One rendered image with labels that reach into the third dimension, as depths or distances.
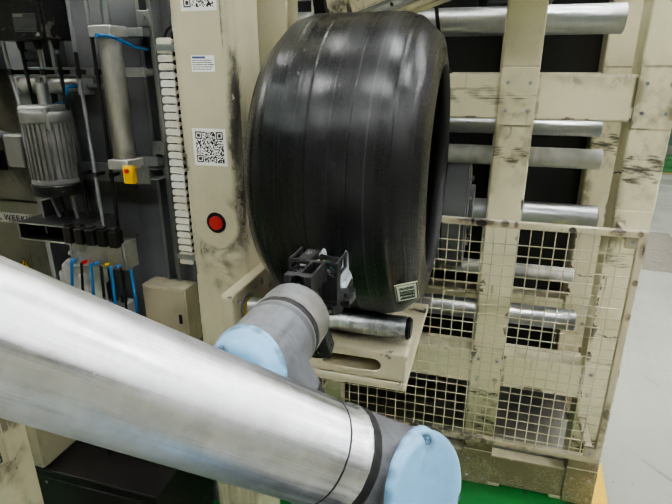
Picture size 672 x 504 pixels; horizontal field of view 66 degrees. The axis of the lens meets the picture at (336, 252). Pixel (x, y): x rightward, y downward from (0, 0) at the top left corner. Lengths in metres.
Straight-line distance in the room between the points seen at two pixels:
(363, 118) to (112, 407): 0.57
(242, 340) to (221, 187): 0.63
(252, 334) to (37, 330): 0.24
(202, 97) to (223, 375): 0.79
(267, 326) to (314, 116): 0.38
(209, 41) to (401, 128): 0.45
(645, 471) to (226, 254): 1.73
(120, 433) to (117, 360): 0.05
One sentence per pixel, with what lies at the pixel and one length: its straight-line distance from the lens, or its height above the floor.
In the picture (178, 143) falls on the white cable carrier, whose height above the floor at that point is 1.22.
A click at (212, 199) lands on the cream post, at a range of 1.12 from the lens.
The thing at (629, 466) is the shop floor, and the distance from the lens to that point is 2.30.
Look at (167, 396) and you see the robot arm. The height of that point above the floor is 1.18.
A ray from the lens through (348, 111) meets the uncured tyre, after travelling 0.80.
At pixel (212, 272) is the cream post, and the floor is 0.94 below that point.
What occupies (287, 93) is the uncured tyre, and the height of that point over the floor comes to 1.33.
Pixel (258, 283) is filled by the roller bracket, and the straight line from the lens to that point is 1.14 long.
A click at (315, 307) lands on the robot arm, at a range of 0.61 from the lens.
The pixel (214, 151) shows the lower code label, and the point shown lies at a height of 1.21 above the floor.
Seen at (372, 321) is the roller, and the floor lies 0.91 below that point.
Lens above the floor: 1.37
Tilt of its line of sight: 20 degrees down
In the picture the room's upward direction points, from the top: straight up
